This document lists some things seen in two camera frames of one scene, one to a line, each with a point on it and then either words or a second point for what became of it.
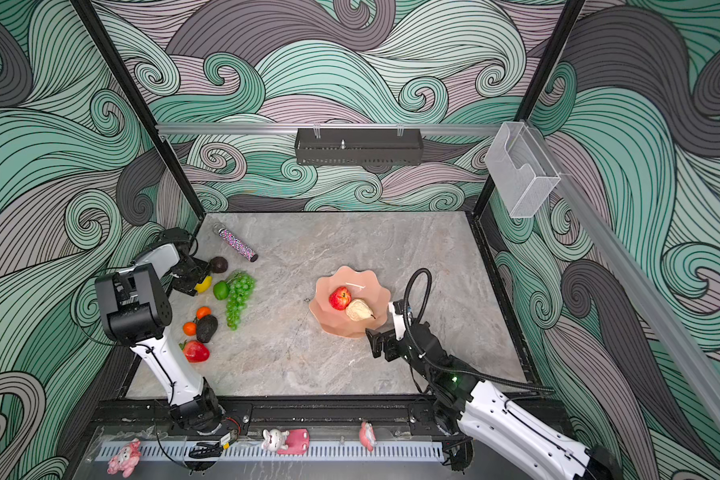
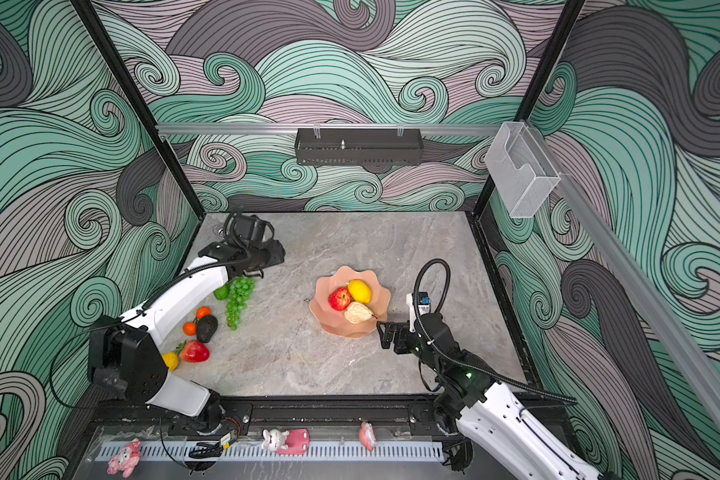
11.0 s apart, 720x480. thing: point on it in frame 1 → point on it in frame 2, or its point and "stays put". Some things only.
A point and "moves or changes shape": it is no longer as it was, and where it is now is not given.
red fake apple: x=340 y=298 stays put
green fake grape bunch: x=241 y=285 stays put
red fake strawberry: x=195 y=351 stays put
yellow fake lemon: x=204 y=285 moves or changes shape
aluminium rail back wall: x=237 y=129 stays put
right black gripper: x=389 y=339 → x=403 y=333
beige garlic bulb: x=357 y=310 stays put
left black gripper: x=186 y=287 → x=276 y=251
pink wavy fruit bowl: x=348 y=302 stays put
